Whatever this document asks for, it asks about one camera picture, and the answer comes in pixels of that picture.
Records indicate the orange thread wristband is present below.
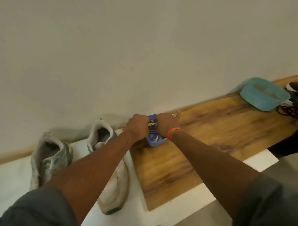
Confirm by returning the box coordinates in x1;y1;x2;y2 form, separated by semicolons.
167;127;183;141

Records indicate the black tangled cord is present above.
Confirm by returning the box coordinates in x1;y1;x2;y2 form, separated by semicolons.
276;105;298;118

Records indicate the black fabric object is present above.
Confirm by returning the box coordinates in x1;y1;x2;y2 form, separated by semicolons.
268;130;298;158

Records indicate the black shoe white sole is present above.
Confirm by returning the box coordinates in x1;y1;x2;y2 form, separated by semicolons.
285;82;298;106

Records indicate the worn white sneaker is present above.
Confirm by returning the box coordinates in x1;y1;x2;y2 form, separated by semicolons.
29;132;73;190
87;119;130;215

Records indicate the blue plastic container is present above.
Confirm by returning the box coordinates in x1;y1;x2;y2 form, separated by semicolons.
145;114;168;147

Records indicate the person's right forearm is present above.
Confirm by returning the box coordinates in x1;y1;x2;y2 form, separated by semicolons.
171;130;261;218

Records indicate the large teal basin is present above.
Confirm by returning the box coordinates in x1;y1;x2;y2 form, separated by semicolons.
240;77;291;112

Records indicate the person's left forearm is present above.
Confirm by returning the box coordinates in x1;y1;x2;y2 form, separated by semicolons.
45;131;135;226

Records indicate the person's left hand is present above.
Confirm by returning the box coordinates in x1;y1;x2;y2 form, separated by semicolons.
124;113;151;142

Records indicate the person's right hand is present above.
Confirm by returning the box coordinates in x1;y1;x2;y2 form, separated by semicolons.
155;113;182;139

